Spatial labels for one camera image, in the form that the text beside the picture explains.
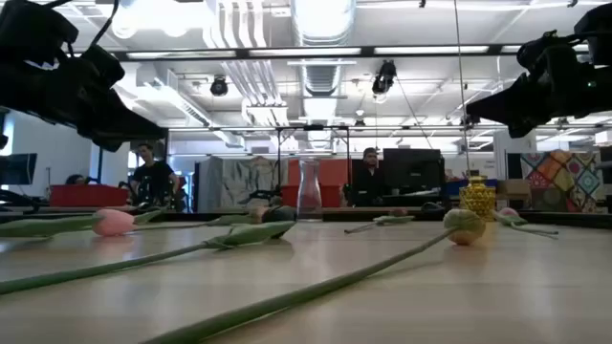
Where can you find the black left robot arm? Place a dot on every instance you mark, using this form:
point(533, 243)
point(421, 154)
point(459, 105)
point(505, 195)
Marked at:
point(28, 28)

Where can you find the black overhead light bar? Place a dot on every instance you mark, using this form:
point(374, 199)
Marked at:
point(241, 52)

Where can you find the black table edge rail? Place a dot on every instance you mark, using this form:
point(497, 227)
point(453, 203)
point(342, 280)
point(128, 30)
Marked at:
point(334, 216)

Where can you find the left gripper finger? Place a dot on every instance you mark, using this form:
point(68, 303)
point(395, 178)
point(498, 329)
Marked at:
point(108, 144)
point(119, 124)

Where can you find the yellow glass vase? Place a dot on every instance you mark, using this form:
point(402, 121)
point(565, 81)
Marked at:
point(478, 200)

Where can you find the silver ventilation duct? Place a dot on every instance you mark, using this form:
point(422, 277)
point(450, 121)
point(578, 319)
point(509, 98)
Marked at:
point(322, 19)

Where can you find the pink artificial tulip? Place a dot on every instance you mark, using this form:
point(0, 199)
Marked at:
point(113, 222)
point(464, 229)
point(511, 220)

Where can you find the brown cardboard box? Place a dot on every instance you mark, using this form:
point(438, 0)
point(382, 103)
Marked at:
point(514, 187)

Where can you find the colourful patchwork quilt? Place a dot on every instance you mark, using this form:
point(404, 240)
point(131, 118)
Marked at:
point(564, 179)

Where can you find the orange partition panel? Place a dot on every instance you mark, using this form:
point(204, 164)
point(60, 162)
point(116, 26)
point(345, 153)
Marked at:
point(334, 172)

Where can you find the grey patterned sheet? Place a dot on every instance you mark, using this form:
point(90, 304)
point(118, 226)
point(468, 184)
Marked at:
point(239, 181)

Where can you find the black background rig frame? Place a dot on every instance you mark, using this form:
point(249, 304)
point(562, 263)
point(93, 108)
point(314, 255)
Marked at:
point(313, 127)

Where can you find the clear glass vase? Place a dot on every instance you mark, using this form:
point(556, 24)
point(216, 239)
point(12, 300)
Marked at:
point(310, 200)

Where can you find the person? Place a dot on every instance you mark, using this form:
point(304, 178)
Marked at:
point(75, 180)
point(367, 184)
point(153, 177)

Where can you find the black computer monitor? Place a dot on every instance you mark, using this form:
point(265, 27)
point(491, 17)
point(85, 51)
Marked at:
point(16, 168)
point(411, 167)

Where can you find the black ceiling camera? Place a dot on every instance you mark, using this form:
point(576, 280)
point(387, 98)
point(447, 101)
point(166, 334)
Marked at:
point(219, 87)
point(385, 79)

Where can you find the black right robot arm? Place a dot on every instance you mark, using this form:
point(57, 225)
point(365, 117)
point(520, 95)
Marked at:
point(600, 28)

